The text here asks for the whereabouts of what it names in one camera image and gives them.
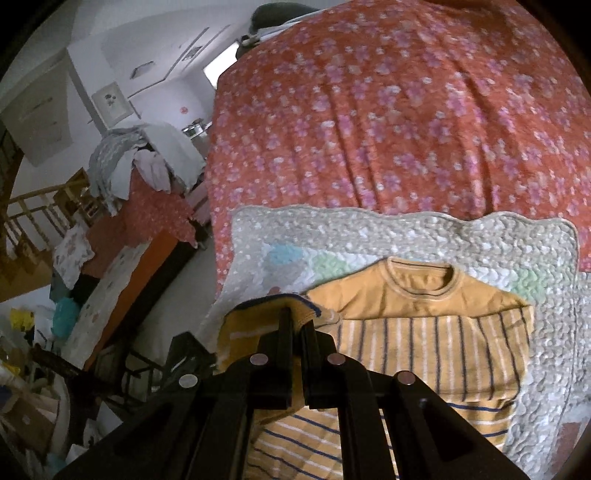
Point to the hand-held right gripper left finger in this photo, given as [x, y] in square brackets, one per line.
[286, 350]

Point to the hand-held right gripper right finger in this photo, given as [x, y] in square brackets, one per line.
[310, 360]

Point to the yellow striped shirt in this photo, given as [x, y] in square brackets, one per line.
[415, 350]

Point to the pile of grey white clothes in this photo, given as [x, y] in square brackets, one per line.
[120, 157]

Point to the white printed sheet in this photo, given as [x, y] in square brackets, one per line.
[101, 300]

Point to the small red floral cloth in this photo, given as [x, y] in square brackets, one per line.
[147, 212]

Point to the teal plastic bag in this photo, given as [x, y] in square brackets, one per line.
[64, 318]

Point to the quilted heart print blanket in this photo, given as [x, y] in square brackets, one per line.
[545, 323]

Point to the metal pot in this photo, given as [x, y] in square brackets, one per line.
[194, 128]

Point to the red floral bedspread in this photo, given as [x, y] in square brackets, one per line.
[392, 115]

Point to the cardboard box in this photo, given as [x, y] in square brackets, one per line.
[23, 422]

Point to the wooden stair railing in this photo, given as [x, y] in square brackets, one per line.
[32, 203]

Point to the dark chair back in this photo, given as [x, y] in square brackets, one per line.
[277, 16]

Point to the black metal frame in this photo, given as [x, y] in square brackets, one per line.
[189, 355]

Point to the orange wooden bed frame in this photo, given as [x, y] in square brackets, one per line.
[143, 272]

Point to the framed wall picture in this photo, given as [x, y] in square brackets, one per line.
[111, 104]

